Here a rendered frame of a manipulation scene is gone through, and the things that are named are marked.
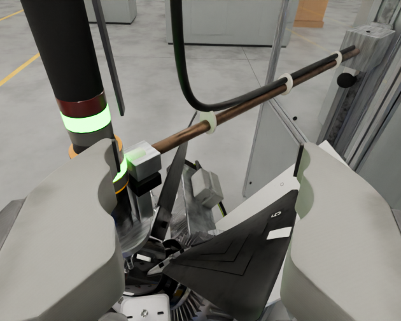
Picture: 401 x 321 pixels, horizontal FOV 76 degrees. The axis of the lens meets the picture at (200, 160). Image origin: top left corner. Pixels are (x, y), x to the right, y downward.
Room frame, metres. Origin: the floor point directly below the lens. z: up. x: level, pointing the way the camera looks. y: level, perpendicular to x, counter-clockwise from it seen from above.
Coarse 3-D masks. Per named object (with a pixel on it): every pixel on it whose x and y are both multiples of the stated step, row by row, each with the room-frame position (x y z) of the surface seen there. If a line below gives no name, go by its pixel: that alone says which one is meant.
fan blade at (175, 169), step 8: (192, 120) 0.47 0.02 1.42; (184, 144) 0.49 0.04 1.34; (176, 152) 0.42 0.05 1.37; (184, 152) 0.52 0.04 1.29; (176, 160) 0.44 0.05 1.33; (184, 160) 0.54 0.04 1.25; (176, 168) 0.45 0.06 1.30; (168, 176) 0.40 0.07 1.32; (176, 176) 0.46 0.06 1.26; (168, 184) 0.40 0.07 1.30; (176, 184) 0.45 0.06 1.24; (160, 192) 0.37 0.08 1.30; (168, 192) 0.40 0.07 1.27; (176, 192) 0.45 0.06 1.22; (160, 200) 0.36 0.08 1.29; (168, 200) 0.40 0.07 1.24; (168, 208) 0.39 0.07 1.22
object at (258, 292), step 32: (288, 192) 0.29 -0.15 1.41; (256, 224) 0.24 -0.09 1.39; (288, 224) 0.20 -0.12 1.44; (192, 256) 0.21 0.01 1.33; (224, 256) 0.18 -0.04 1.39; (256, 256) 0.16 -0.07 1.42; (192, 288) 0.15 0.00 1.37; (224, 288) 0.13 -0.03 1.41; (256, 288) 0.12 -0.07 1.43; (256, 320) 0.09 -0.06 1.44
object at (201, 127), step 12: (312, 72) 0.43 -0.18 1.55; (264, 96) 0.34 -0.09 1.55; (228, 108) 0.30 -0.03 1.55; (240, 108) 0.30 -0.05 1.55; (204, 120) 0.26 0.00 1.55; (216, 120) 0.27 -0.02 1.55; (180, 132) 0.24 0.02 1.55; (192, 132) 0.24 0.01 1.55; (156, 144) 0.21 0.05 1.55; (168, 144) 0.22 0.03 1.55; (180, 144) 0.23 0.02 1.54
